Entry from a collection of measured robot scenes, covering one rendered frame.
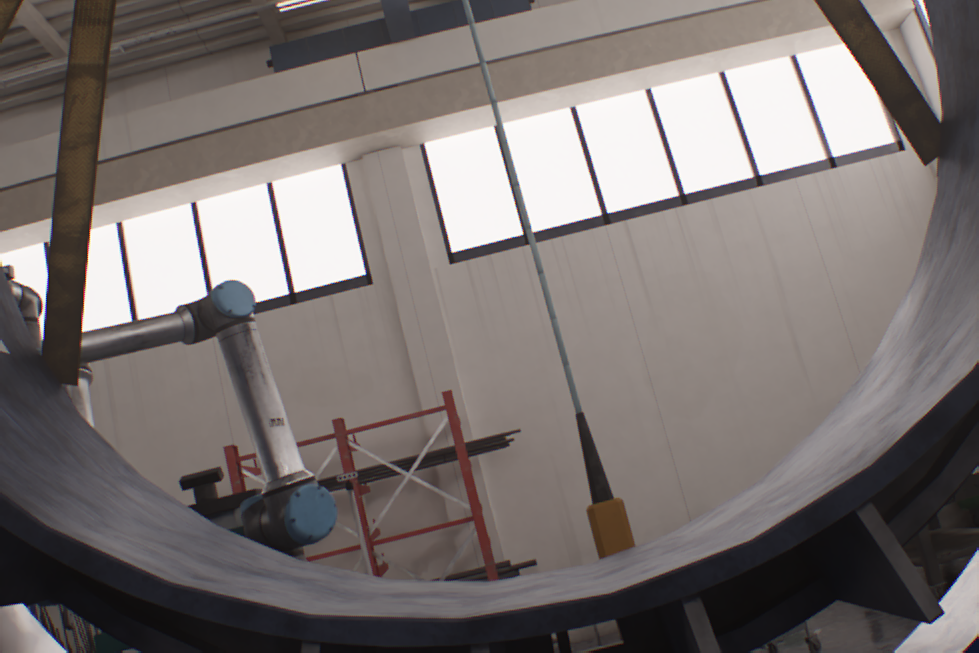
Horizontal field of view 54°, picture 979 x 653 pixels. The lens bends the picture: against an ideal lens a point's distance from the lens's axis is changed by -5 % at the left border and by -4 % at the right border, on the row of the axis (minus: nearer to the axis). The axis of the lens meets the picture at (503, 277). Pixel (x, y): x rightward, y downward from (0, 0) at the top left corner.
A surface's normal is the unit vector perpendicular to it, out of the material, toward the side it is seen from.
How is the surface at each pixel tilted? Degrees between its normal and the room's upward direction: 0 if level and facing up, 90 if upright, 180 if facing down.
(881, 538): 90
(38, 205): 90
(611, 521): 90
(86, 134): 99
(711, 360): 90
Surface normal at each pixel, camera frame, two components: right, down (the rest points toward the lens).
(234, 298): 0.56, -0.46
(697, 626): -0.04, -0.23
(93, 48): -0.14, -0.04
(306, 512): 0.64, -0.25
